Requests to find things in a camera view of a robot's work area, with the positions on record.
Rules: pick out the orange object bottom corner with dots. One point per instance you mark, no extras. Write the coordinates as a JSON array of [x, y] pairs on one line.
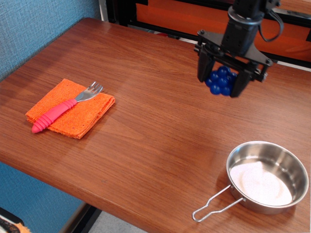
[[22, 229]]

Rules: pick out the blue toy grape cluster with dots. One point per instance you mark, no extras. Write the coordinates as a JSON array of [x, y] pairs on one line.
[[221, 81]]

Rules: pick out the pink handled fork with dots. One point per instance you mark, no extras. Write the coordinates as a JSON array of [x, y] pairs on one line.
[[54, 113]]

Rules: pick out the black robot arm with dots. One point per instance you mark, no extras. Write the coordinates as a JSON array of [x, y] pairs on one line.
[[252, 8]]

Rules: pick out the stainless steel pot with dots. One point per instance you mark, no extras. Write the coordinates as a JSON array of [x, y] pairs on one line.
[[264, 178]]

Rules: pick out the orange folded cloth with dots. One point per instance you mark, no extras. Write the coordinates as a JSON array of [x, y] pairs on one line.
[[78, 120]]

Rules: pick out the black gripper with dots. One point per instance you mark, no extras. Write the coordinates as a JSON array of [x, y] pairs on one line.
[[235, 49]]

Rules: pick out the orange panel black frame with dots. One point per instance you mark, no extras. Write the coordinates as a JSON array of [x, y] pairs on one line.
[[186, 17]]

